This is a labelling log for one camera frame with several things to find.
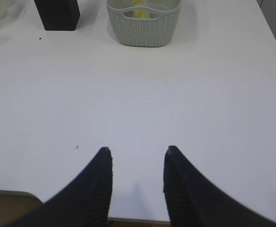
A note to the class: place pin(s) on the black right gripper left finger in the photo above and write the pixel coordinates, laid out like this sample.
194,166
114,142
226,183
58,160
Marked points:
84,202

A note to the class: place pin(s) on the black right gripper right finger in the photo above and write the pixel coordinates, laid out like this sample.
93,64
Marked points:
194,201

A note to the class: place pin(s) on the yellow waste paper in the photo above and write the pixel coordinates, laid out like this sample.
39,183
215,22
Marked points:
139,13

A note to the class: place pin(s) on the green plastic woven basket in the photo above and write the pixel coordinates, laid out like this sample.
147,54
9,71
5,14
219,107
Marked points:
154,32

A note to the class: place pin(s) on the black square pen holder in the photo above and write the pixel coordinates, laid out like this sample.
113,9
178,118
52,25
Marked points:
58,15

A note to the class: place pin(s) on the green wavy glass plate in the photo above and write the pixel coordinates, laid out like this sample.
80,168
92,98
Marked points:
11,10

